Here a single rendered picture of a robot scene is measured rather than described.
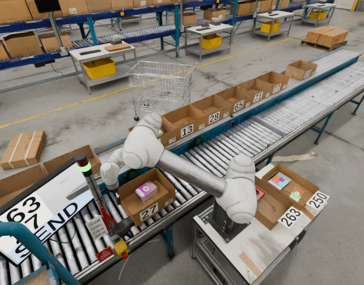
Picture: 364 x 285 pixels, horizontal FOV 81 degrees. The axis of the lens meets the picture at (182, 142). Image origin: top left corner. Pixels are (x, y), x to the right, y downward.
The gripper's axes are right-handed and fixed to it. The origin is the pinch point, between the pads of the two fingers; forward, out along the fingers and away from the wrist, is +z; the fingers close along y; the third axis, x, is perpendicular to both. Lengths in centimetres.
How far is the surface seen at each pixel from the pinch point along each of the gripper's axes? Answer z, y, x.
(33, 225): -53, 28, -43
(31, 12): -64, -480, 40
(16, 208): -67, 28, -44
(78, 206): -43, 22, -24
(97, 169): -14.2, -28.8, -2.5
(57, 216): -47, 25, -34
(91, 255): 10.5, 21.8, -31.8
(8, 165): 80, -212, -91
